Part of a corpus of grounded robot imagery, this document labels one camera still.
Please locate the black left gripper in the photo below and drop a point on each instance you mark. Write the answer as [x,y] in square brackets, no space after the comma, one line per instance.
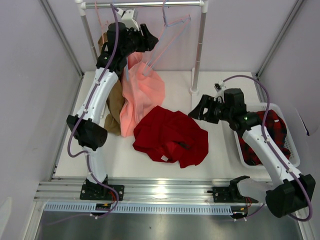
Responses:
[147,41]

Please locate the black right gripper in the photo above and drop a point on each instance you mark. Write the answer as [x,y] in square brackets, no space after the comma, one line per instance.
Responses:
[210,110]

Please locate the red skirt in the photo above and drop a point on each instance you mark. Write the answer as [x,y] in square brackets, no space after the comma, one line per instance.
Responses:
[170,137]

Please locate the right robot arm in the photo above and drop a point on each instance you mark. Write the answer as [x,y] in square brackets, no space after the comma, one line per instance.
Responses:
[290,191]

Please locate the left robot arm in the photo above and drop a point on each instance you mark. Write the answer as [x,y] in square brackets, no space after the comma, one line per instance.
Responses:
[87,136]

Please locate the salmon pink garment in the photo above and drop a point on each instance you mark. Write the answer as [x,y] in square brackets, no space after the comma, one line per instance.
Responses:
[142,89]

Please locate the red plaid shirt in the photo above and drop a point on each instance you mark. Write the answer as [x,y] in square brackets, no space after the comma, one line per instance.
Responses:
[277,130]

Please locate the metal clothes rack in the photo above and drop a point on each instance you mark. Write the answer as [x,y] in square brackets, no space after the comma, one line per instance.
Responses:
[82,6]

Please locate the brown garment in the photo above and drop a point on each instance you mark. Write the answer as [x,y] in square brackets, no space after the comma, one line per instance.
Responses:
[115,103]

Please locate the white laundry basket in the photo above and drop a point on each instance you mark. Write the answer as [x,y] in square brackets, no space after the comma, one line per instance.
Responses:
[289,143]

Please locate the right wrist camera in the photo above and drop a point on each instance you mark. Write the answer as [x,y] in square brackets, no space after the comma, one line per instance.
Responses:
[219,87]

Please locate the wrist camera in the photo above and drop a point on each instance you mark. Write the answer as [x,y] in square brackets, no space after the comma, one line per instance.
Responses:
[128,18]
[219,87]

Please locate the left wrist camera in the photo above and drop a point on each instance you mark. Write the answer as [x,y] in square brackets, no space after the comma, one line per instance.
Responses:
[128,18]

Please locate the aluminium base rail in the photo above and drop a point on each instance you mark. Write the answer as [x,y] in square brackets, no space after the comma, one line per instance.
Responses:
[140,191]

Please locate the white slotted cable duct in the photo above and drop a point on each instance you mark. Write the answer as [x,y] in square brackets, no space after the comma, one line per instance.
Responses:
[139,208]

